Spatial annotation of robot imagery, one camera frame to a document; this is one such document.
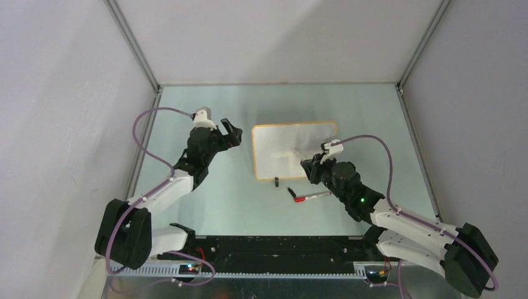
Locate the yellow framed whiteboard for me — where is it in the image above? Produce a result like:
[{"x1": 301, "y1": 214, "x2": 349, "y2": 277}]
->
[{"x1": 252, "y1": 121, "x2": 337, "y2": 181}]

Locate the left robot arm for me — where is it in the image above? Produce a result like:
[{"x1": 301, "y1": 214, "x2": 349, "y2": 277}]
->
[{"x1": 94, "y1": 118, "x2": 243, "y2": 269}]

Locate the black whiteboard marker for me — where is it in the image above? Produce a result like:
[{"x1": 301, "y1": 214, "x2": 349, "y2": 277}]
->
[{"x1": 293, "y1": 151, "x2": 305, "y2": 161}]

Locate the controller board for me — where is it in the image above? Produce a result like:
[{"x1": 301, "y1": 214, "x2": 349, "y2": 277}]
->
[
  {"x1": 365, "y1": 270, "x2": 390, "y2": 284},
  {"x1": 178, "y1": 263, "x2": 201, "y2": 275}
]

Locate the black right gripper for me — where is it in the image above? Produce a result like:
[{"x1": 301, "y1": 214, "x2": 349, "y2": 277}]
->
[{"x1": 301, "y1": 152, "x2": 347, "y2": 203}]

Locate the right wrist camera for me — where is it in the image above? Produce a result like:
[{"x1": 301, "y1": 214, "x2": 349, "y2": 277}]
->
[{"x1": 320, "y1": 139, "x2": 344, "y2": 164}]

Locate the right controller board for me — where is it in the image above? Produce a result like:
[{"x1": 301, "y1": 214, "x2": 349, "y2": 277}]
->
[{"x1": 365, "y1": 270, "x2": 390, "y2": 284}]

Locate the black marker cap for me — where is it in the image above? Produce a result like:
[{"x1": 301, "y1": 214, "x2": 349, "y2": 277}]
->
[{"x1": 287, "y1": 187, "x2": 296, "y2": 198}]

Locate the left controller board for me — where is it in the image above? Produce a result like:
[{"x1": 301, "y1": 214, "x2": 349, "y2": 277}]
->
[{"x1": 178, "y1": 263, "x2": 201, "y2": 275}]

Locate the red whiteboard marker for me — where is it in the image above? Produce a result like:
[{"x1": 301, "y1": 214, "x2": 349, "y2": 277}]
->
[{"x1": 294, "y1": 191, "x2": 332, "y2": 203}]

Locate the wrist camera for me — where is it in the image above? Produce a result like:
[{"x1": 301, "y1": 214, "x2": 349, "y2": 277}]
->
[
  {"x1": 192, "y1": 107, "x2": 217, "y2": 130},
  {"x1": 320, "y1": 139, "x2": 344, "y2": 164}
]

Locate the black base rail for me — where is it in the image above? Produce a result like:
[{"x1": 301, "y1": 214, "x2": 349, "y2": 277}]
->
[{"x1": 181, "y1": 236, "x2": 385, "y2": 275}]

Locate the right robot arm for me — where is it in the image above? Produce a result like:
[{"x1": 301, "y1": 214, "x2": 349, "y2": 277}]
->
[{"x1": 300, "y1": 154, "x2": 499, "y2": 298}]

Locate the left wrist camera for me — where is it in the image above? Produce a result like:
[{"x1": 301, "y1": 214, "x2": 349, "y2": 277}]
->
[{"x1": 192, "y1": 107, "x2": 217, "y2": 130}]

